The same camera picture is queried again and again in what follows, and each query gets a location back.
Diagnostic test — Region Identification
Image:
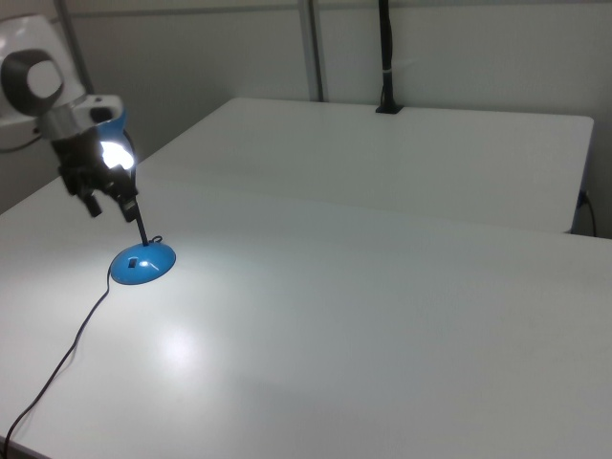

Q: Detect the blue desk lamp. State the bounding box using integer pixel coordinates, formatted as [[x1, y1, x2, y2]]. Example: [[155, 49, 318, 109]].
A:
[[95, 107, 179, 289]]

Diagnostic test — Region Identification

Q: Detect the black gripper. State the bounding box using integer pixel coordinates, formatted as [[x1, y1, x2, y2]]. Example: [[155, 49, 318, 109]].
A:
[[49, 128, 142, 224]]

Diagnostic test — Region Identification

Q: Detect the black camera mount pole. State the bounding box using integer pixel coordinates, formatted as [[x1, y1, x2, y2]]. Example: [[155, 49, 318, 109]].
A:
[[375, 0, 405, 116]]

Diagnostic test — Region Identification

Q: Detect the aluminium partition corner post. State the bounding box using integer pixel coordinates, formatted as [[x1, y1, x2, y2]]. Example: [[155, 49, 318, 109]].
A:
[[53, 0, 98, 97]]

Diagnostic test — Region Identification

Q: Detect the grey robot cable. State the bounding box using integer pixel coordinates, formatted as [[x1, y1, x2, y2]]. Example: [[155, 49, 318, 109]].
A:
[[0, 133, 43, 154]]

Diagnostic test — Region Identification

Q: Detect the black lamp power cable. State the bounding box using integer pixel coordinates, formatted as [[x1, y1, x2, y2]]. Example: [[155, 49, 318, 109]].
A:
[[0, 234, 164, 454]]

